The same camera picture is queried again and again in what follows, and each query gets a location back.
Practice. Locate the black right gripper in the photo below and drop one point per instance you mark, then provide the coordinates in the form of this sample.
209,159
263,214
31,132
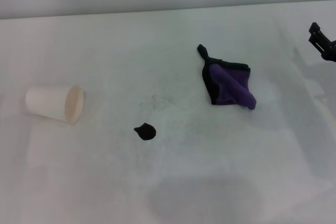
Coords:
331,52

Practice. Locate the purple rag with black trim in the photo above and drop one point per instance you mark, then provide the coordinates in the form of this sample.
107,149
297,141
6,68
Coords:
231,87

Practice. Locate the white paper cup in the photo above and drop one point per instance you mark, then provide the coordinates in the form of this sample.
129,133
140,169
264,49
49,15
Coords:
47,102

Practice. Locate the black water stain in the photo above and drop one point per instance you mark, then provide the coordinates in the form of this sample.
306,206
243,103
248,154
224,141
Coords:
146,131

